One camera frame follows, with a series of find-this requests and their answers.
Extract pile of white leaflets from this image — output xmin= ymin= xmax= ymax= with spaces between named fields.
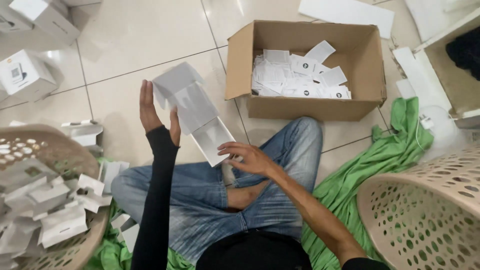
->
xmin=251 ymin=40 xmax=353 ymax=100

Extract brown cardboard box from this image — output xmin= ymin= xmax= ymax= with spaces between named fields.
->
xmin=224 ymin=20 xmax=388 ymax=122

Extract white flat board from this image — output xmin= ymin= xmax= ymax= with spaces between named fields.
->
xmin=298 ymin=0 xmax=395 ymax=40

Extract person's blue jeans legs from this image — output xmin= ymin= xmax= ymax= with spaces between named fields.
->
xmin=111 ymin=116 xmax=324 ymax=265

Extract person's bare foot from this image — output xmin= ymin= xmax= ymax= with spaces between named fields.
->
xmin=226 ymin=180 xmax=270 ymax=213

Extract white carton insert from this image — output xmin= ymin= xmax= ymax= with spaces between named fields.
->
xmin=61 ymin=119 xmax=104 ymax=151
xmin=110 ymin=213 xmax=140 ymax=254
xmin=98 ymin=161 xmax=130 ymax=194

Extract plain white product box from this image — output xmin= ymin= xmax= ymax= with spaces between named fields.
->
xmin=0 ymin=0 xmax=103 ymax=47

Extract person's left hand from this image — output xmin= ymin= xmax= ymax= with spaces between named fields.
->
xmin=139 ymin=79 xmax=182 ymax=147

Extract beige perforated plastic basket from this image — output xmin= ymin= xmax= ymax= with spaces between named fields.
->
xmin=0 ymin=124 xmax=110 ymax=270
xmin=356 ymin=144 xmax=480 ymax=270

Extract person's black shirt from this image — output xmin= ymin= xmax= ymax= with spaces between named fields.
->
xmin=195 ymin=229 xmax=391 ymax=270

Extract clear bag with white charger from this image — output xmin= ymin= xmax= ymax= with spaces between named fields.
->
xmin=414 ymin=105 xmax=466 ymax=160

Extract white product box with print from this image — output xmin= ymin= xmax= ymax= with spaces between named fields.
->
xmin=0 ymin=49 xmax=58 ymax=103

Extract white carton box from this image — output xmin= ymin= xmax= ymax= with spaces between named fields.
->
xmin=151 ymin=61 xmax=237 ymax=168

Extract heap of folded white cartons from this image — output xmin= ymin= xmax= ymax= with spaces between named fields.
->
xmin=0 ymin=157 xmax=113 ymax=270

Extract person's right hand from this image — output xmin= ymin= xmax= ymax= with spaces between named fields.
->
xmin=217 ymin=142 xmax=280 ymax=179

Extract green cloth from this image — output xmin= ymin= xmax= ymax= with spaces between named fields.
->
xmin=85 ymin=97 xmax=434 ymax=270

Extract white wooden cabinet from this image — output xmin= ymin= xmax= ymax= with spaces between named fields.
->
xmin=390 ymin=0 xmax=480 ymax=129

